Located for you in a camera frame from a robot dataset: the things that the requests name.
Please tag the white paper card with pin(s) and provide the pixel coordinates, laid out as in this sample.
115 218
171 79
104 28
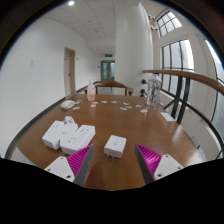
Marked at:
167 116

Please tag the wooden handrail with black balusters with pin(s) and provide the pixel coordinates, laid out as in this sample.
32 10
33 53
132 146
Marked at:
186 75

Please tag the white power strip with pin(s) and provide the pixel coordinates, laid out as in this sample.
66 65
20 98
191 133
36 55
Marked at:
78 139
52 135

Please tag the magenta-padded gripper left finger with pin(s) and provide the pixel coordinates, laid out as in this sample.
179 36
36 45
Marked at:
78 160

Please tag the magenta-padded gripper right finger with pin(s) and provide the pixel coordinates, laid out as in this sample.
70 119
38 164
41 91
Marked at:
151 160

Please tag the green exit sign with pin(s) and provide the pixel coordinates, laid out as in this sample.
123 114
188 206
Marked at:
108 55

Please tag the round ceiling light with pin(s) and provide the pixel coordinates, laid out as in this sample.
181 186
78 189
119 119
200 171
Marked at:
71 3

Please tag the wooden chair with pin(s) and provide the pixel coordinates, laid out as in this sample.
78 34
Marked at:
111 83

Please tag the glass double door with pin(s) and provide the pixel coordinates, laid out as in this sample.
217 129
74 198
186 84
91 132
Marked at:
108 70

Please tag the tall glass window wall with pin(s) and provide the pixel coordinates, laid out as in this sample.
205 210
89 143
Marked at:
176 56

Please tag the pink hand sanitizer bottle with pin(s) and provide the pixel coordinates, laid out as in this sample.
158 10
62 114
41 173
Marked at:
91 93

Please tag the white computer mouse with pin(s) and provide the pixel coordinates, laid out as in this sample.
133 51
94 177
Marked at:
68 104

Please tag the beige single door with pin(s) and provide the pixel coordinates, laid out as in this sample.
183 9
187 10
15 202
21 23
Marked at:
69 71

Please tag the clear plastic water bottle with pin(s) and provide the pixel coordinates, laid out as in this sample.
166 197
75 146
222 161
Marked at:
154 91

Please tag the white charger block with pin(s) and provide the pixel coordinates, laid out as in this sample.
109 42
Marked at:
115 145

